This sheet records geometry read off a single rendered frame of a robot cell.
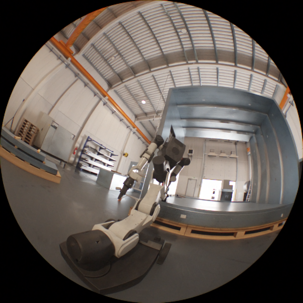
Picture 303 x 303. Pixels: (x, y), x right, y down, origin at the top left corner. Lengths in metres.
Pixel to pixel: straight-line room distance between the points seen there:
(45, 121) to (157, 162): 6.85
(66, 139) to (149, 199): 4.78
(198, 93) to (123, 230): 3.02
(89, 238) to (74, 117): 7.59
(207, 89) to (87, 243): 3.10
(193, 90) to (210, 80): 5.69
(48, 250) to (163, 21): 8.36
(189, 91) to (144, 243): 3.06
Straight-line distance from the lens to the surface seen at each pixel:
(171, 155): 0.96
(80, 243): 0.42
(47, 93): 7.98
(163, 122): 1.95
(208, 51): 7.78
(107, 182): 3.66
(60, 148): 4.99
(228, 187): 6.40
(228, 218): 1.58
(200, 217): 1.46
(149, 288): 0.75
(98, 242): 0.45
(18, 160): 2.18
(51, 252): 0.81
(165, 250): 0.78
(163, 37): 7.65
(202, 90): 2.89
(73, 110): 7.85
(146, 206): 0.78
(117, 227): 0.59
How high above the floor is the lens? 0.65
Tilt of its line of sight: 18 degrees up
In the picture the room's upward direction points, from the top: 15 degrees clockwise
